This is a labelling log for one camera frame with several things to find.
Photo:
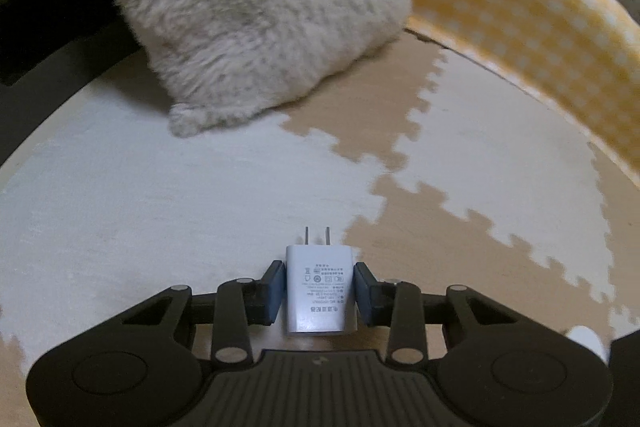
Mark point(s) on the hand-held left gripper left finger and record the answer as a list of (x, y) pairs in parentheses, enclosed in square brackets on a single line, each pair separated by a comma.
[(275, 294)]

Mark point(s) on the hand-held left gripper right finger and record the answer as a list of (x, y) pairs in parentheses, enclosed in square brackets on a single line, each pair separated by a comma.
[(362, 297)]

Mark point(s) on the white power adapter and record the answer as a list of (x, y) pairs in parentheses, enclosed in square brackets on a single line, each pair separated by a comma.
[(320, 287)]

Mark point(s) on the white foam puzzle mat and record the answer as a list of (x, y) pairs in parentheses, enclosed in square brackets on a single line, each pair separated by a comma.
[(150, 207), (510, 147)]

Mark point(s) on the fluffy white cushion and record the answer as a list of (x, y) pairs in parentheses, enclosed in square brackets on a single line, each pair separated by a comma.
[(250, 7)]

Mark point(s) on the yellow checked blanket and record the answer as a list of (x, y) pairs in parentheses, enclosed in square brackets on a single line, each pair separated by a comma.
[(525, 7)]

